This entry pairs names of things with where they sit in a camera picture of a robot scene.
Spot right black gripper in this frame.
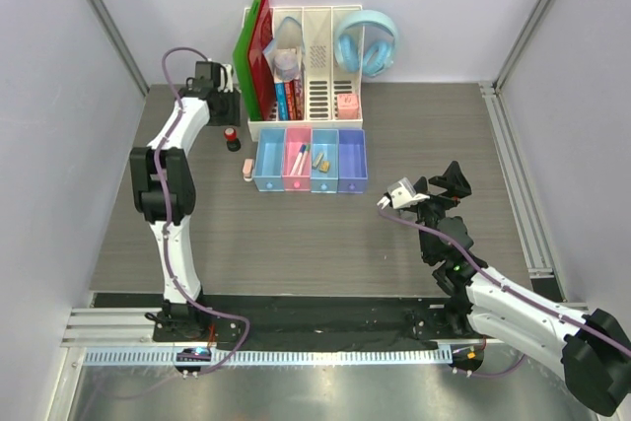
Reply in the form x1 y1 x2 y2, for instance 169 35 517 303
412 161 471 261

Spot red black stamp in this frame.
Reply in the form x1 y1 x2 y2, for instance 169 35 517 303
224 127 242 152

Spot green red folder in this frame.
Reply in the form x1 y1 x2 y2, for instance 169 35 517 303
233 0 276 121

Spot light blue drawer bin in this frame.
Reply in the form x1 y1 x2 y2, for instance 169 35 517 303
253 128 286 192

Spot pink drawer bin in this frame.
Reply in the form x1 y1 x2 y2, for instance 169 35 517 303
282 127 312 192

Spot purple drawer bin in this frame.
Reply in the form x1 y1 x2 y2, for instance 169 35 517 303
337 129 368 194

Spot blue white marker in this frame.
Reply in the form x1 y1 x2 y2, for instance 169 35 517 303
290 144 307 175

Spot green white marker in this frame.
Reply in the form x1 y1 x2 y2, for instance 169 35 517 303
295 144 311 175

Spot beige long eraser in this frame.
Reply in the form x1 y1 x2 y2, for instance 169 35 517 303
312 152 323 169

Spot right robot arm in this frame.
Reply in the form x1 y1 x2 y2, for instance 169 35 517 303
412 162 630 416

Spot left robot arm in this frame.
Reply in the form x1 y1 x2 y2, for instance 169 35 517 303
129 59 241 341

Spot pink stapler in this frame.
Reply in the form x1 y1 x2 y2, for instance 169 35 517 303
242 158 254 182

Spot clear zip pouch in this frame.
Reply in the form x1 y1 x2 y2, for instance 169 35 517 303
263 17 305 82

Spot white file organizer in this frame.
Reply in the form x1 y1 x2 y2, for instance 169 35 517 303
247 4 363 142

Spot pink cube box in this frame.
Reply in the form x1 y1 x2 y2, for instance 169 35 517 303
336 93 360 120

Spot light blue headphones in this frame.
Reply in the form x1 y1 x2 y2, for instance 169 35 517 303
333 10 399 78

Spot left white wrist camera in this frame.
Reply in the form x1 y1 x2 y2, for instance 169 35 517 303
218 63 234 93

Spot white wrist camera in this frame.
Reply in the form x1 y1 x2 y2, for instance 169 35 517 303
377 177 430 210
218 63 234 93

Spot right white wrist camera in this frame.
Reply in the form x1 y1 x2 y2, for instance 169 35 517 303
377 177 430 210

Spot white slotted cable duct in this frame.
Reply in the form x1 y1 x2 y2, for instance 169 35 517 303
83 345 453 367

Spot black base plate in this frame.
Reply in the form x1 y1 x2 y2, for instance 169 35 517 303
145 295 481 351

